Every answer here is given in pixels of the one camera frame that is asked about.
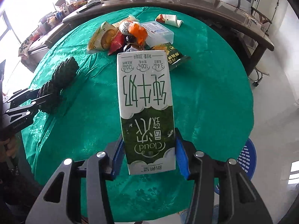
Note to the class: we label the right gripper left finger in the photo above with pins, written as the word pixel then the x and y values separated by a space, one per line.
pixel 60 199

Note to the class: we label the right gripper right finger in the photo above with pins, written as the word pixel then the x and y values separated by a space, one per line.
pixel 239 201

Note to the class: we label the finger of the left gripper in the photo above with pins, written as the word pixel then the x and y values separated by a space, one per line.
pixel 20 96
pixel 31 105

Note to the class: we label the dark green pine cone object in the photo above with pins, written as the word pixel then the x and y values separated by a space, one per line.
pixel 60 80

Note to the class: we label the white green milk carton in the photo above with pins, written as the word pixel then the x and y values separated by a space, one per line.
pixel 146 111

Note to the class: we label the red snack wrapper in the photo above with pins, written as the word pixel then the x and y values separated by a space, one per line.
pixel 117 43

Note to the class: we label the white dotted wrapper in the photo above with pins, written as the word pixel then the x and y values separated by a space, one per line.
pixel 124 27

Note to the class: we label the orange plastic wrapper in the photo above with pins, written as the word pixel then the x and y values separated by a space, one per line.
pixel 139 32

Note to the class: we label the dark green yellow snack bag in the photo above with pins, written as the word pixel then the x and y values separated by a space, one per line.
pixel 174 56

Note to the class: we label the white red carton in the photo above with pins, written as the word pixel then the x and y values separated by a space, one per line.
pixel 169 20

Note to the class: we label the black clear plastic wrapper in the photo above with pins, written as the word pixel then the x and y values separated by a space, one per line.
pixel 131 44

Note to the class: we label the left hand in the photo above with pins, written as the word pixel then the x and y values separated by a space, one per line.
pixel 9 148

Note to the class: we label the blue plastic waste basket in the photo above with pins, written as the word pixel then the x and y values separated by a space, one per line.
pixel 247 158

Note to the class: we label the small rolling stool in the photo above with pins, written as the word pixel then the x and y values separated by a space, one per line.
pixel 256 76

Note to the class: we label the clear plastic lidded box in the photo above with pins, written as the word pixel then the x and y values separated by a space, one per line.
pixel 157 34

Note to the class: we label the long dark wooden table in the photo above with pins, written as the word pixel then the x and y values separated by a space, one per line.
pixel 244 33

